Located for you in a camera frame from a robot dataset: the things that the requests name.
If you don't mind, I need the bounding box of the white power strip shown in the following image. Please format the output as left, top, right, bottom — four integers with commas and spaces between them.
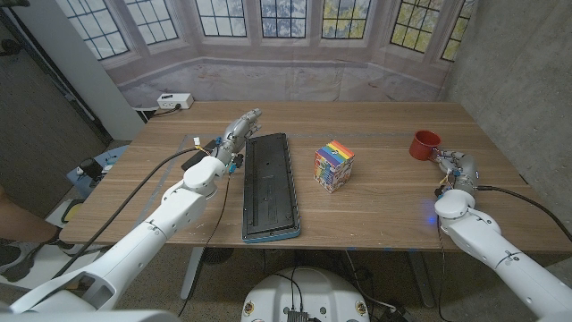
156, 92, 195, 111

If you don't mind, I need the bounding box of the person bare leg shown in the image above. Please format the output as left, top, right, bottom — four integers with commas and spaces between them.
0, 187, 59, 245

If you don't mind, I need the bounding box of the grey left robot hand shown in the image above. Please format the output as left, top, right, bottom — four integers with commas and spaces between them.
213, 107, 263, 167

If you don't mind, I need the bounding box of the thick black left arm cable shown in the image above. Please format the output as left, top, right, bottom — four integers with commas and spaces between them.
51, 146, 203, 281

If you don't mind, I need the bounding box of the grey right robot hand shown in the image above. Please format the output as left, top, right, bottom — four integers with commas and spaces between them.
429, 149, 479, 197

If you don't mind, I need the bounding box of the small flat black device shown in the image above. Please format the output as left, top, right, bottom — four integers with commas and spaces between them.
181, 139, 219, 173

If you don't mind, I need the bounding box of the grey table leg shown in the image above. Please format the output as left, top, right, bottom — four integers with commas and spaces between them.
180, 246, 205, 301
406, 252, 437, 309

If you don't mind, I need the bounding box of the black power strip cord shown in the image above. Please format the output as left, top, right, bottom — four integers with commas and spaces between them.
142, 104, 182, 120

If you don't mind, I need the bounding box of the thin black left wrist cable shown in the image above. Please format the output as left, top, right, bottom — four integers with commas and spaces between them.
177, 172, 231, 317

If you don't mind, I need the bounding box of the red speckled enamel cup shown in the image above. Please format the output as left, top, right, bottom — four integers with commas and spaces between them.
408, 130, 442, 162

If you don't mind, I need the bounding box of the yellow black floor item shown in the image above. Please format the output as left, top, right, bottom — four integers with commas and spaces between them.
61, 199, 86, 224

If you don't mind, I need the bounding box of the grey black sneaker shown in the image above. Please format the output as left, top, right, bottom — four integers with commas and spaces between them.
0, 239, 108, 284

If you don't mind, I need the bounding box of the white floor cable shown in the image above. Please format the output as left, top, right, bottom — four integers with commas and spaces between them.
344, 250, 398, 312

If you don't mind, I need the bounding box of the rainbow puzzle cube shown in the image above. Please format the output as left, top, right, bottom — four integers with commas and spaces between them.
313, 140, 357, 194

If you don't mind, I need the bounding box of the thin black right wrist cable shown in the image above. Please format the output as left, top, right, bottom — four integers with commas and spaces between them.
435, 226, 447, 322

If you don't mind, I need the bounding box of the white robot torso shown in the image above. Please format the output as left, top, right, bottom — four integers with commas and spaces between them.
240, 267, 371, 322

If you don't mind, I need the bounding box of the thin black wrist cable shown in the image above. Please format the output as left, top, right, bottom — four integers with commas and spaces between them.
435, 226, 447, 322
177, 172, 231, 317

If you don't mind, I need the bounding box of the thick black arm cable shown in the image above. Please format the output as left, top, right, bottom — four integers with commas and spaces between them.
475, 184, 572, 245
51, 146, 203, 281

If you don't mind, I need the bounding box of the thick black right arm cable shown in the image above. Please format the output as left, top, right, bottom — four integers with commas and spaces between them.
475, 184, 572, 245

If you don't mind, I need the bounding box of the printed window backdrop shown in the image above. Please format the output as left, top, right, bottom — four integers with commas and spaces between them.
53, 0, 477, 109

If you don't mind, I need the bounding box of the black keyboard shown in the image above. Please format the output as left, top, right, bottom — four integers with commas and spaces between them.
241, 131, 302, 244

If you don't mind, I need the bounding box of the blue floor stand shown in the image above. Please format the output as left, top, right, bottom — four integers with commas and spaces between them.
66, 144, 130, 198

